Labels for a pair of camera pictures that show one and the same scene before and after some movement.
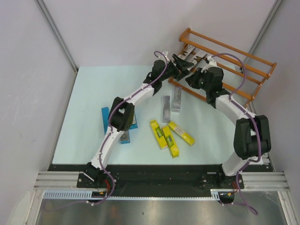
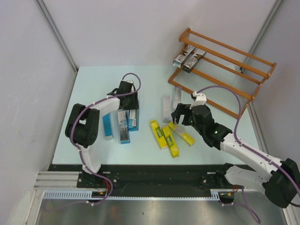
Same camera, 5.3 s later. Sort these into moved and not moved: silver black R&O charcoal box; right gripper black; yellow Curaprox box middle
Moved: right gripper black
Not moved: yellow Curaprox box middle; silver black R&O charcoal box
